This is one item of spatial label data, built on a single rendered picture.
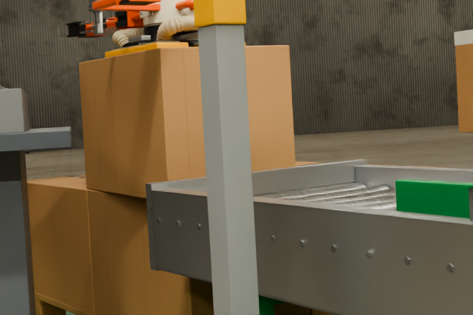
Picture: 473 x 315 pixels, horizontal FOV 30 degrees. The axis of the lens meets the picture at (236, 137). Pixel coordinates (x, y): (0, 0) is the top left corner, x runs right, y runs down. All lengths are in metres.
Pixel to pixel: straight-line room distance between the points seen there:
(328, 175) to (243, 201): 0.91
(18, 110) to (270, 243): 0.75
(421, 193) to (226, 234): 0.34
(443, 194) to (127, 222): 1.27
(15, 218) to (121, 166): 0.46
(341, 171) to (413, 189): 0.90
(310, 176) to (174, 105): 0.42
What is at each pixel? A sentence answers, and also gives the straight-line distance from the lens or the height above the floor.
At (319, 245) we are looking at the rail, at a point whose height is 0.53.
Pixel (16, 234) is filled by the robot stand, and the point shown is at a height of 0.50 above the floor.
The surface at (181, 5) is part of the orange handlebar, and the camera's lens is 2.52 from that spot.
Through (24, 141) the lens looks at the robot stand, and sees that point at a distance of 2.07.
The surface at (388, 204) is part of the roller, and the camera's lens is 2.03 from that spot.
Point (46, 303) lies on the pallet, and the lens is 3.31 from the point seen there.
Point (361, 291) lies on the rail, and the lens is 1.56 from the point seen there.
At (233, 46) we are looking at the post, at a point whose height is 0.89.
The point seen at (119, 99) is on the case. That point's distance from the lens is 2.54.
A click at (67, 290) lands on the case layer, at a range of 3.05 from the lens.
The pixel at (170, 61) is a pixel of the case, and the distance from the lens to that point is 2.29.
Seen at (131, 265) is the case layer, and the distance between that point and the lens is 2.60.
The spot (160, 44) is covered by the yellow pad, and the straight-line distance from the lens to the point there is 2.41.
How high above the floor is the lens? 0.80
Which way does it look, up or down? 2 degrees down
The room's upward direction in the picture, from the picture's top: 3 degrees counter-clockwise
